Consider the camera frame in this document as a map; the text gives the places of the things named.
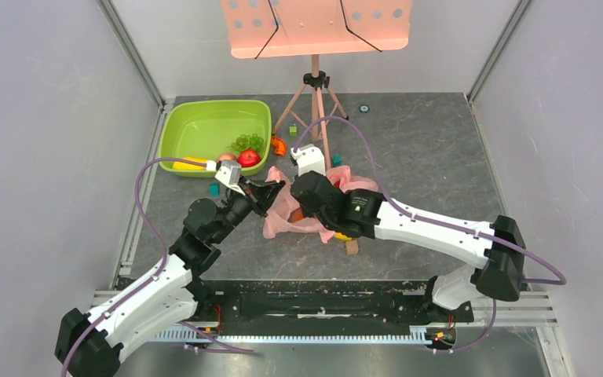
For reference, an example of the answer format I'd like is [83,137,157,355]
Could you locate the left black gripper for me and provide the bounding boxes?
[211,174,285,243]

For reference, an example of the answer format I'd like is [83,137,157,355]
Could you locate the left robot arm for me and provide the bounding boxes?
[54,177,285,376]

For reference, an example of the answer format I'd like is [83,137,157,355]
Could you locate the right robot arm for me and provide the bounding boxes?
[291,171,524,320]

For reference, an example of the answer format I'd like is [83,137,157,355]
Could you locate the red fake apple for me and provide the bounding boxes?
[237,148,261,168]

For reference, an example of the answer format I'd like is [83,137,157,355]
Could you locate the pink fake peach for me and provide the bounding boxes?
[216,152,238,162]

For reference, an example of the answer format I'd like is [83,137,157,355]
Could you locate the green fake grapes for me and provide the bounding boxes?
[230,134,265,153]

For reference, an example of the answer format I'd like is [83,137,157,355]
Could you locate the yellow fake mango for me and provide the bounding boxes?
[172,156,207,170]

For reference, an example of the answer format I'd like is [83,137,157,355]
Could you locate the yellow wooden block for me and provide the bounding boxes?
[334,232,352,242]

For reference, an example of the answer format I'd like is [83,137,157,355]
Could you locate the teal cube near stand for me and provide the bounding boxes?
[331,155,342,167]

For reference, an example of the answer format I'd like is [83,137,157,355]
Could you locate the teal cube near basin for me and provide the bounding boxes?
[209,183,221,197]

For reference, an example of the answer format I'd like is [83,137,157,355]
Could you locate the orange arch toy block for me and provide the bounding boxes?
[270,135,287,156]

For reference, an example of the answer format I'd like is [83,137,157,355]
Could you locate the brown wooden block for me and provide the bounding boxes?
[345,240,359,255]

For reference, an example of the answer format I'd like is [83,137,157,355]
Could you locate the green plastic basin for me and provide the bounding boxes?
[158,99,272,176]

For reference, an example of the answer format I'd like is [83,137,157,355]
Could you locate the pink music stand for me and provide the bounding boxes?
[220,0,414,162]

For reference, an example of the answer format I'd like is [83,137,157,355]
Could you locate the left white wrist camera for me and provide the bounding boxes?
[205,159,245,196]

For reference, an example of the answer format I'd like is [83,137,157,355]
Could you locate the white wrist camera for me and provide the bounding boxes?
[291,145,327,177]
[205,159,245,196]

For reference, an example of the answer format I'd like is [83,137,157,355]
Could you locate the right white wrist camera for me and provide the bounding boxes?
[291,145,327,177]

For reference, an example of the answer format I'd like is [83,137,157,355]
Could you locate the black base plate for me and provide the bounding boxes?
[190,280,474,336]

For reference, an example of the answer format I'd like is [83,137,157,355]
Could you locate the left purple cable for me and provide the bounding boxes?
[59,156,256,377]

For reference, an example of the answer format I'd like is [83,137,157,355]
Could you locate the white cable duct rail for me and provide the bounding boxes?
[151,324,432,346]

